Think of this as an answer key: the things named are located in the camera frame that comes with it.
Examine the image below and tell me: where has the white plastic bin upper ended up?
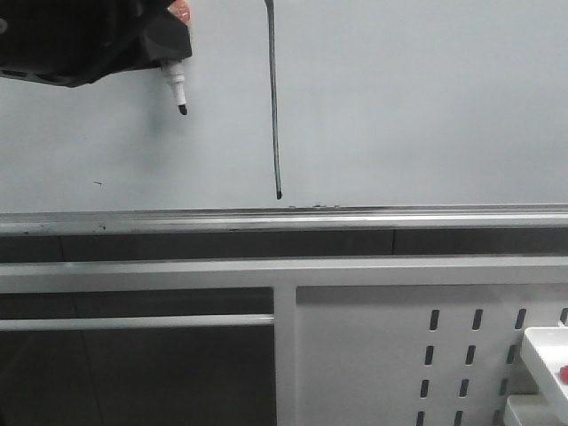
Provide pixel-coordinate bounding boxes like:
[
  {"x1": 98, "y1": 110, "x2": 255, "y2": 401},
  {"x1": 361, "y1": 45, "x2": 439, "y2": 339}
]
[{"x1": 520, "y1": 327, "x2": 567, "y2": 424}]

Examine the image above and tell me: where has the red round magnet taped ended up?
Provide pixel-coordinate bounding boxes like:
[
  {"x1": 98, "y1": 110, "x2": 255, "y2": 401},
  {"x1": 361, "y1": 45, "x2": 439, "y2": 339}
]
[{"x1": 168, "y1": 0, "x2": 191, "y2": 26}]

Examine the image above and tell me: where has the white plastic bin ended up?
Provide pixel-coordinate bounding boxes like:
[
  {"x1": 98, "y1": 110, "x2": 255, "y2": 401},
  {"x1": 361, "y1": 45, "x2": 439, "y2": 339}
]
[
  {"x1": 520, "y1": 327, "x2": 567, "y2": 424},
  {"x1": 502, "y1": 395, "x2": 563, "y2": 426}
]

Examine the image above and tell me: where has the white whiteboard marker black tip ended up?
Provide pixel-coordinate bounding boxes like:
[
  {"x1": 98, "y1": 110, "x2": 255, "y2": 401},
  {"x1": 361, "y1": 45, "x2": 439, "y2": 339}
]
[{"x1": 161, "y1": 60, "x2": 188, "y2": 116}]

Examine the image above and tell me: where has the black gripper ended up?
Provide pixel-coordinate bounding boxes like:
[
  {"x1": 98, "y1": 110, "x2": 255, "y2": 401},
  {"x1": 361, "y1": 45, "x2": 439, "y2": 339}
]
[{"x1": 1, "y1": 1, "x2": 193, "y2": 88}]

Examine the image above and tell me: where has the large white whiteboard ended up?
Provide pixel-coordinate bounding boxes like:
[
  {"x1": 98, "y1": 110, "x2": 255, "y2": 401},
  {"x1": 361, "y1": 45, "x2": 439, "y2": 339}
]
[{"x1": 1, "y1": 1, "x2": 567, "y2": 213}]

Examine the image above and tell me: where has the aluminium whiteboard tray rail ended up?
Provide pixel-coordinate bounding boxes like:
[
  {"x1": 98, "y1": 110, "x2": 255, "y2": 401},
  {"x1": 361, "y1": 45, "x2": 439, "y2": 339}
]
[{"x1": 1, "y1": 204, "x2": 567, "y2": 236}]

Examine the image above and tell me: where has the small red object in bin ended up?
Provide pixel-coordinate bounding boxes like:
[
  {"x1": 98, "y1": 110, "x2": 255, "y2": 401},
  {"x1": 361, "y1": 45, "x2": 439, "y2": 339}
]
[{"x1": 559, "y1": 365, "x2": 568, "y2": 383}]

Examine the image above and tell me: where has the white plastic bin lower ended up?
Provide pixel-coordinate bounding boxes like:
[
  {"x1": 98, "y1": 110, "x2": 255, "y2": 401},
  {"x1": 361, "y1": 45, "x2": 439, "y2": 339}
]
[{"x1": 502, "y1": 395, "x2": 563, "y2": 426}]

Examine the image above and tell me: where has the white metal frame rack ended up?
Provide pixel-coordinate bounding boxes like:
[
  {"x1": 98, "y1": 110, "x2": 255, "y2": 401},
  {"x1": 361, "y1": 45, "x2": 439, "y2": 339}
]
[{"x1": 1, "y1": 256, "x2": 567, "y2": 425}]

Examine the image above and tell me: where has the white slotted pegboard panel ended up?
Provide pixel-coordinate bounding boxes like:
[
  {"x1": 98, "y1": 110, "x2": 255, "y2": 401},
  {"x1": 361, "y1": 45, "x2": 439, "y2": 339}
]
[{"x1": 296, "y1": 284, "x2": 567, "y2": 425}]

